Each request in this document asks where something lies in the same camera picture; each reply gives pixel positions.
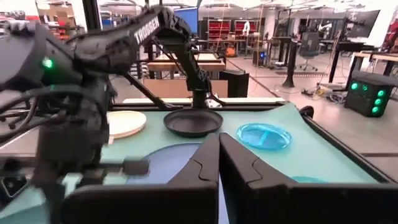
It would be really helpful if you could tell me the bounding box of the blue transparent plastic plate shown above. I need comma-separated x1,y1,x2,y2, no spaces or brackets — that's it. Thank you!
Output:
236,123,293,151

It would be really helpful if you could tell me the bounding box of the red shelf unit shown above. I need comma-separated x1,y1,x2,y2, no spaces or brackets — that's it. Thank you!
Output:
233,19,259,37
206,19,233,41

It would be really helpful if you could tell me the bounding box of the black monitor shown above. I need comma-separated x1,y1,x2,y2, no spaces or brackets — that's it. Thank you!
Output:
346,9,382,40

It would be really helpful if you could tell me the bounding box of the brown cardboard panel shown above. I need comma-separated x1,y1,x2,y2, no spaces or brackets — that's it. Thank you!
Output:
141,77,229,100

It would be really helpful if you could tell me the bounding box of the black box with green lights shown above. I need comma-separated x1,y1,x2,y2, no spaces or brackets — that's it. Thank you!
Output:
343,70,398,118

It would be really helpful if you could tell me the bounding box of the large blue-green plastic plate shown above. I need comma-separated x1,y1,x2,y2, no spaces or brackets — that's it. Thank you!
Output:
126,142,230,212

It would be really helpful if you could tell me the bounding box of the white plastic plate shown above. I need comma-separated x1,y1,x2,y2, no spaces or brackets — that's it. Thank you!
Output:
107,110,147,140

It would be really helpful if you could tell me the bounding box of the floor cable bundle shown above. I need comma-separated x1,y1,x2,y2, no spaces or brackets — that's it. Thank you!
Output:
300,83,346,105

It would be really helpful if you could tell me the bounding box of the storage shelf with boxes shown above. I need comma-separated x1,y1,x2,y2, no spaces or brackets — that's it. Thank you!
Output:
37,1,77,38

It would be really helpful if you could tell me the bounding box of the black pillar stand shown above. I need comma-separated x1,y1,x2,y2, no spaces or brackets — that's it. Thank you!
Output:
282,39,299,88

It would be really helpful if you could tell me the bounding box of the green table mat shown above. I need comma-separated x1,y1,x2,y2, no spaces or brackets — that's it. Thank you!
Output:
0,102,379,224

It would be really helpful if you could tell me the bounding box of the black desk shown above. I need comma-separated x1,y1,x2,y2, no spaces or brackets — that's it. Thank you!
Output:
328,40,376,84

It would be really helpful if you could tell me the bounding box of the blue bowl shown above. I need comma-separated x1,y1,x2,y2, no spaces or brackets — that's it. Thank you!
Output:
163,108,224,139

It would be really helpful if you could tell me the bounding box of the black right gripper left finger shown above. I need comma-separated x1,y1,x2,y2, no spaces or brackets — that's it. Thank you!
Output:
62,133,221,224

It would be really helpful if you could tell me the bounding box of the small black tower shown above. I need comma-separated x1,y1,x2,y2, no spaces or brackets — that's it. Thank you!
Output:
252,49,268,67

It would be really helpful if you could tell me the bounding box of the wooden workbench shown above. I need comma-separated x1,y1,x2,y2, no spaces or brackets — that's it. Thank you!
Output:
146,52,227,80

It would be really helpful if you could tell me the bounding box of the grey office chair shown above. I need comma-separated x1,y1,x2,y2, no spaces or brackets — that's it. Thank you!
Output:
295,30,321,72

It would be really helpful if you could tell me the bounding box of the black computer case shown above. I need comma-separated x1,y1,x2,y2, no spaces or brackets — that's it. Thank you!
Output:
219,70,250,99

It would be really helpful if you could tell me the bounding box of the wood-top desk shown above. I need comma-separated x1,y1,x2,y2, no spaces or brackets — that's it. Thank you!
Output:
346,51,398,91

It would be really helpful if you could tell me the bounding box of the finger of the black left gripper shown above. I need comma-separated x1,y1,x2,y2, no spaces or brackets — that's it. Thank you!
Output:
123,158,150,175
30,182,66,224

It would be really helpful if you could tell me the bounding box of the black frame clamp knob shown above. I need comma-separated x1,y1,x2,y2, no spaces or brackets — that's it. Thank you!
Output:
298,105,315,119

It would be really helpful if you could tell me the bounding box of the blue screen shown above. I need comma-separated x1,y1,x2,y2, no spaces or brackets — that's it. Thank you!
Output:
173,6,199,35

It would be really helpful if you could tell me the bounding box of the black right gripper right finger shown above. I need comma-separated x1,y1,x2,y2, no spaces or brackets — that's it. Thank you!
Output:
219,132,398,224

